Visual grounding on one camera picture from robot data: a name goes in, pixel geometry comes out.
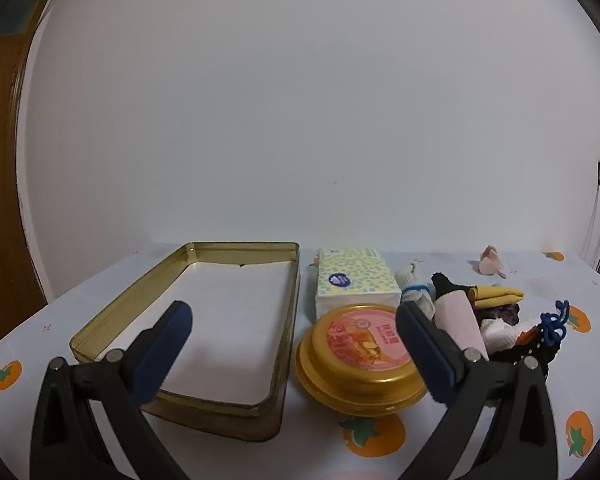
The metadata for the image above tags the white waffle cloth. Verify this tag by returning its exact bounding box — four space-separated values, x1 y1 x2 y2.
480 318 538 356

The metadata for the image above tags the pink cloth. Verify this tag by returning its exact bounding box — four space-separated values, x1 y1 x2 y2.
434 290 489 360

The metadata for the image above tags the yellow cloth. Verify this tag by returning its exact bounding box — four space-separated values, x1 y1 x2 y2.
468 286 524 310

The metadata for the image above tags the pink tissue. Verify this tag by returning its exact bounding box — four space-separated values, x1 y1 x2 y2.
478 245 506 278

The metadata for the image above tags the white sock blue band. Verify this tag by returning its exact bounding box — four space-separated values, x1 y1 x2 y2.
394 259 436 321

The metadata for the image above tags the persimmon print tablecloth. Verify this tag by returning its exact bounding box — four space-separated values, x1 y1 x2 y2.
0 242 600 480

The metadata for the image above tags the brown wooden door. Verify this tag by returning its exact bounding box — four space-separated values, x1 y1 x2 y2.
0 0 52 339

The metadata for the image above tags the gold rectangular tin box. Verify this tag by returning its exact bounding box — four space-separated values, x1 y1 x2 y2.
70 242 300 442

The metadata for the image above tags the yellow dotted tissue pack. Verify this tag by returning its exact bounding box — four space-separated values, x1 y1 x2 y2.
314 248 402 320

